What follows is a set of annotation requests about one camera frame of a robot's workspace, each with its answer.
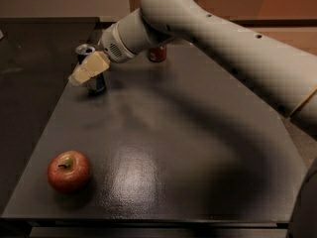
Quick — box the red cola can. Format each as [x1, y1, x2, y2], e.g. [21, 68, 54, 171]
[148, 46, 166, 62]

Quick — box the blue silver redbull can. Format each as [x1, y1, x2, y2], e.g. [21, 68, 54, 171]
[75, 44, 106, 96]

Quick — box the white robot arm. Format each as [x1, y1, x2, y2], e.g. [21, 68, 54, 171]
[69, 0, 316, 137]

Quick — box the red apple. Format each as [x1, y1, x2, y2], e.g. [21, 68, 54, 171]
[47, 151, 91, 193]

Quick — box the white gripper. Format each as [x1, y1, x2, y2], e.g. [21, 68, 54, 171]
[68, 23, 135, 86]

